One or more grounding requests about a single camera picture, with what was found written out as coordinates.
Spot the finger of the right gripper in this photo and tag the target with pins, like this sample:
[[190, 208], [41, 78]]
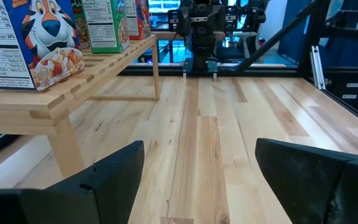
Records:
[[217, 20], [186, 20]]

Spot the blue Frosted Flakes cereal box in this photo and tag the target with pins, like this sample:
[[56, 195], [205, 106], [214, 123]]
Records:
[[17, 46]]

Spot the black storage rack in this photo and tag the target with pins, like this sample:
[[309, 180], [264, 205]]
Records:
[[353, 62]]

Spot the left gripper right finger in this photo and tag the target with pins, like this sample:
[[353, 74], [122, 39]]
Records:
[[322, 186]]

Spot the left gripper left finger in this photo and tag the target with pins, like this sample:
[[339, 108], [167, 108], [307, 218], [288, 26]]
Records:
[[73, 199]]

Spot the silver aluminium bracket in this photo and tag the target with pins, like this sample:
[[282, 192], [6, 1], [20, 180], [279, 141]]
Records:
[[317, 68]]

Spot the red Froot Loops cereal box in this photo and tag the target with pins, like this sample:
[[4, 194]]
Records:
[[141, 18]]

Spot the wooden slatted shelf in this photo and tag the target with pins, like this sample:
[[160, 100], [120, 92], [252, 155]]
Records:
[[57, 102]]

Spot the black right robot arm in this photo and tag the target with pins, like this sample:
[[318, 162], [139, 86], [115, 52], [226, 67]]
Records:
[[202, 49]]

